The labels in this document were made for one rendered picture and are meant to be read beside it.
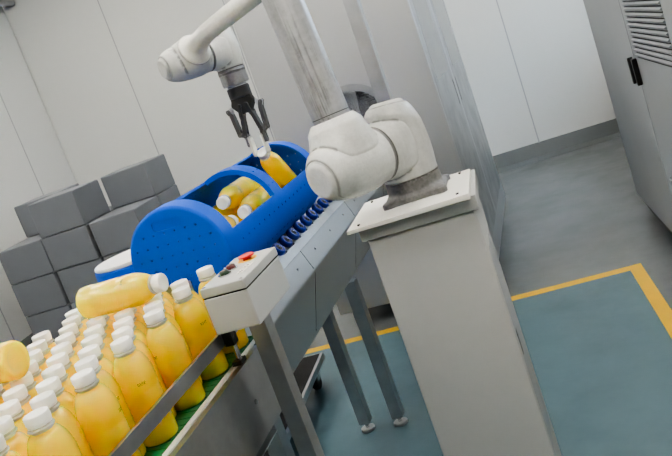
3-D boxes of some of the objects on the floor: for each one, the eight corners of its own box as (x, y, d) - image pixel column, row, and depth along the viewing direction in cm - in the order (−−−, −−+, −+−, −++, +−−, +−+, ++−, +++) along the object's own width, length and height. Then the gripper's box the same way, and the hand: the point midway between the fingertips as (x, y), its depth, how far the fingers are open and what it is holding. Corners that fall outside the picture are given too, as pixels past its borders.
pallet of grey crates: (219, 288, 620) (165, 152, 599) (183, 327, 544) (120, 173, 522) (95, 324, 649) (39, 196, 628) (44, 366, 573) (-21, 222, 551)
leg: (409, 418, 303) (358, 276, 291) (406, 425, 297) (354, 281, 286) (395, 420, 304) (344, 279, 293) (393, 428, 299) (340, 285, 288)
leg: (376, 424, 307) (325, 284, 296) (373, 432, 302) (321, 290, 290) (363, 426, 309) (311, 288, 298) (360, 434, 303) (307, 293, 292)
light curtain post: (478, 354, 336) (354, -19, 306) (478, 361, 330) (351, -19, 300) (465, 357, 338) (340, -14, 307) (464, 363, 332) (337, -14, 302)
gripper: (263, 76, 245) (288, 144, 249) (219, 92, 250) (244, 159, 254) (255, 78, 238) (281, 149, 242) (210, 95, 243) (236, 164, 247)
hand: (259, 144), depth 247 cm, fingers closed on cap, 4 cm apart
